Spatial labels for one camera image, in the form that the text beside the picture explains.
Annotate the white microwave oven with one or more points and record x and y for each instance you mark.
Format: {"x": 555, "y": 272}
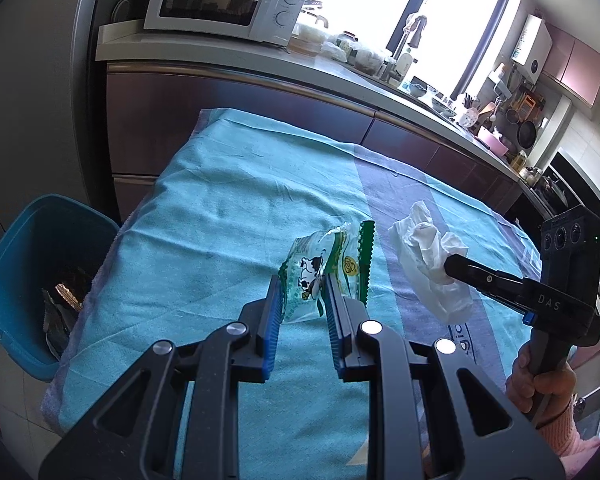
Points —
{"x": 285, "y": 5}

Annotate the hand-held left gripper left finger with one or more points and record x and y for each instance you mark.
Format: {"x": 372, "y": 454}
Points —
{"x": 272, "y": 330}

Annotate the pink pot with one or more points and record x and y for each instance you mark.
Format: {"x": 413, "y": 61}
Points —
{"x": 495, "y": 142}

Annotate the rack of hanging utensils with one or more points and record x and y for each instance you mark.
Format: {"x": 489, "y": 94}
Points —
{"x": 522, "y": 100}

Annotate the crumpled dark foil wrapper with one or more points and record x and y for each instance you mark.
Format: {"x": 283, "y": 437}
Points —
{"x": 62, "y": 310}

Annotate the person's right hand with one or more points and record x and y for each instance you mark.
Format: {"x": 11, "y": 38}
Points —
{"x": 555, "y": 385}

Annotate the kitchen window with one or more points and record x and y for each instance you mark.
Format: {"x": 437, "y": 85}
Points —
{"x": 360, "y": 0}

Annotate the row of food containers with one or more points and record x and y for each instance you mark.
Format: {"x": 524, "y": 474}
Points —
{"x": 340, "y": 50}

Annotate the kitchen faucet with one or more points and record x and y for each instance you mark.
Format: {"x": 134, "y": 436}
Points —
{"x": 417, "y": 30}

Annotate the brown kitchen counter cabinet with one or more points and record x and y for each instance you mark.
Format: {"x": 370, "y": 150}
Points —
{"x": 230, "y": 105}

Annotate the white plastic tray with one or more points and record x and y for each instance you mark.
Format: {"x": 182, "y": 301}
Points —
{"x": 122, "y": 30}

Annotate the white utensil holder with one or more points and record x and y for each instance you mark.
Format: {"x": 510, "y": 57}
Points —
{"x": 467, "y": 115}

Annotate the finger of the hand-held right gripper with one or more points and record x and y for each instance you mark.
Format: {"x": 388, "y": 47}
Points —
{"x": 485, "y": 277}

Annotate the blue patterned bowl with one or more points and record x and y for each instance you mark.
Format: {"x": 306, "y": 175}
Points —
{"x": 421, "y": 89}

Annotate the white tissue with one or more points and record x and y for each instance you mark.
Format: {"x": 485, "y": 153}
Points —
{"x": 420, "y": 250}

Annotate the teal cloth with grey stripe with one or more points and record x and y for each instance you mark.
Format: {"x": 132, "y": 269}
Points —
{"x": 205, "y": 185}

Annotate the black frying pan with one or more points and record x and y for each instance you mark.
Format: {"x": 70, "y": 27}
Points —
{"x": 526, "y": 135}

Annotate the blue plastic trash bin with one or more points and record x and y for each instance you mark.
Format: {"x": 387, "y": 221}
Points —
{"x": 10, "y": 285}

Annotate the white water heater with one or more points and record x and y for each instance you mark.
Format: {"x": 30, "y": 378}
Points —
{"x": 532, "y": 45}

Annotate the black kitchen appliance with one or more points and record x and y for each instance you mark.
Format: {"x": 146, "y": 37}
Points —
{"x": 590, "y": 185}

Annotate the pink wall cabinet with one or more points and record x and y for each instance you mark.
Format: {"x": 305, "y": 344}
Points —
{"x": 580, "y": 67}

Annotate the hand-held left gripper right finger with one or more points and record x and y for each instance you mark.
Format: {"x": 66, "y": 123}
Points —
{"x": 334, "y": 330}

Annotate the person's right forearm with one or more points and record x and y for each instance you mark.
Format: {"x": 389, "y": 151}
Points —
{"x": 570, "y": 440}

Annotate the metal kettle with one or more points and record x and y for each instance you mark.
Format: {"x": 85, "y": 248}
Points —
{"x": 530, "y": 176}

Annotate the green white snack wrapper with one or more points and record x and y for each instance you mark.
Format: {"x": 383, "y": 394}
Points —
{"x": 307, "y": 270}

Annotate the silver refrigerator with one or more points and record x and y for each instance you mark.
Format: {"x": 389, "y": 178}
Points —
{"x": 30, "y": 85}

